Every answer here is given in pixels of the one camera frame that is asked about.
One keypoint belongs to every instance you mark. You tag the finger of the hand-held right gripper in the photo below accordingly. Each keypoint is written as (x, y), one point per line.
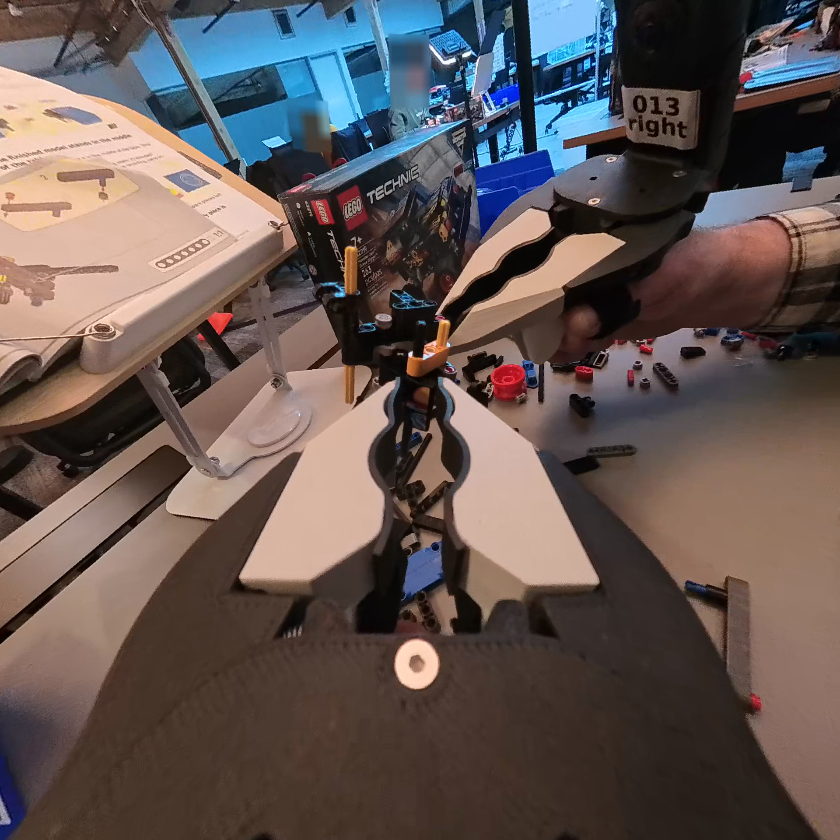
(544, 275)
(505, 239)

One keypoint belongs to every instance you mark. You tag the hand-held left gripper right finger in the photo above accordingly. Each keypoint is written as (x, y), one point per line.
(525, 518)

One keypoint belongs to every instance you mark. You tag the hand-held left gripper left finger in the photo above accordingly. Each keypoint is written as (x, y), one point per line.
(315, 518)

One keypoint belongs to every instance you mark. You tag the toy brick assembly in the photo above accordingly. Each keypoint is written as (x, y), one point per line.
(361, 328)

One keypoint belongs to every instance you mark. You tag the instruction booklet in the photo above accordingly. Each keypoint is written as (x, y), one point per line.
(98, 210)

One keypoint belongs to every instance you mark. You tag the person's right forearm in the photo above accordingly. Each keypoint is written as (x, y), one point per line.
(814, 262)

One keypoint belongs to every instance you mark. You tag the grey desk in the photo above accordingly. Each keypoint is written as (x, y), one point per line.
(689, 499)

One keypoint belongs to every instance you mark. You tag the person's right hand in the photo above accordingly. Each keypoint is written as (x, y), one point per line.
(715, 282)

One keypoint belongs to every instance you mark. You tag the long black toy axle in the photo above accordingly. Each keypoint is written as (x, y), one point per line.
(541, 380)

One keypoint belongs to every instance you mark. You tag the thin dark grey liftarm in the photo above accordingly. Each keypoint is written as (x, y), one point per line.
(610, 450)

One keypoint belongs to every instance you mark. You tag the red toy wheel hub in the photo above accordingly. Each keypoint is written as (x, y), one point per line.
(508, 380)

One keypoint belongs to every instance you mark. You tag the black building toy box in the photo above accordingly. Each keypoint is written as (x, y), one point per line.
(394, 197)

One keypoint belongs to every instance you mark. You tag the black toy connector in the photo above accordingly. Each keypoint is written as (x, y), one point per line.
(581, 405)

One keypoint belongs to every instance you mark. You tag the white book stand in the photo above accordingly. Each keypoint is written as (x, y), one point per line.
(289, 394)

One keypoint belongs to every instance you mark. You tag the pile of small toy pieces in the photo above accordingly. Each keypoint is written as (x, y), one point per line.
(666, 374)

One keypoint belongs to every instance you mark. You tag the black pole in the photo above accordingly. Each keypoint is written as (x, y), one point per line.
(523, 65)

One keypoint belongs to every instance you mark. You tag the blue black toy pin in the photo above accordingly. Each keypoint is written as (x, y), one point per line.
(705, 589)

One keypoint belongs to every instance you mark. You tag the grey flat toy beam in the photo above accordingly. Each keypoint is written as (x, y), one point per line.
(738, 630)

